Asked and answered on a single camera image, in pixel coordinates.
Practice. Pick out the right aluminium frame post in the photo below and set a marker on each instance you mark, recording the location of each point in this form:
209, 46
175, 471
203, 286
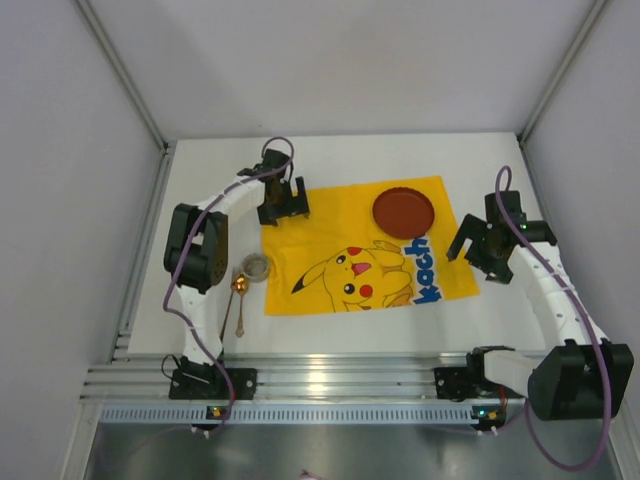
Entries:
596, 11

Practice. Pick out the red round plate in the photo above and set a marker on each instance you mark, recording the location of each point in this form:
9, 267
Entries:
403, 213

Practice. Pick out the rose gold spoon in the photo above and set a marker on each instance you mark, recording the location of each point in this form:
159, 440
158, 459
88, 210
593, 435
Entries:
240, 287

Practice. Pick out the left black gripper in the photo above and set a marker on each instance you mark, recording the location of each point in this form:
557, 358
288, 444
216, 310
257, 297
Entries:
284, 210

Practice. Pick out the slotted cable duct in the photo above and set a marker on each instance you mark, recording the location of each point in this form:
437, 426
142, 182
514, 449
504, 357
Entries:
302, 414

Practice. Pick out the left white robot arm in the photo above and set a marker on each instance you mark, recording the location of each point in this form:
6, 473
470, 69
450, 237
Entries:
197, 247

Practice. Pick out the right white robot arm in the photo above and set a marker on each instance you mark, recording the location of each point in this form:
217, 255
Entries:
583, 374

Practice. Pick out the rose gold fork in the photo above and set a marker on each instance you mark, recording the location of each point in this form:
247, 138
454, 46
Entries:
235, 274

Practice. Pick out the aluminium frame post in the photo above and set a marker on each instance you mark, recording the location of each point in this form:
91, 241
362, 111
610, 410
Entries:
596, 11
98, 32

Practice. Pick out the aluminium front rail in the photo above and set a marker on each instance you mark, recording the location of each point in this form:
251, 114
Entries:
310, 377

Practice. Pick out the left aluminium frame post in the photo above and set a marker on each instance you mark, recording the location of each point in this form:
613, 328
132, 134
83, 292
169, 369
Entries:
98, 32

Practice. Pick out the small clear glass cup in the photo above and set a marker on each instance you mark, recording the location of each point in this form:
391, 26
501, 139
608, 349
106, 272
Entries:
256, 267

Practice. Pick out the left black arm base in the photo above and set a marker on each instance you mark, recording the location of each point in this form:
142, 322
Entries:
210, 384

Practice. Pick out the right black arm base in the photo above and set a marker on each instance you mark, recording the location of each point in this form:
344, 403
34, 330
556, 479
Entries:
458, 384

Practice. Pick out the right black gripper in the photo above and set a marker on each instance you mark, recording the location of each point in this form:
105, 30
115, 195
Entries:
477, 247

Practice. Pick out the yellow Pikachu placemat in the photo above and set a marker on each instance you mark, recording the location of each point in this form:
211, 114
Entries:
338, 260

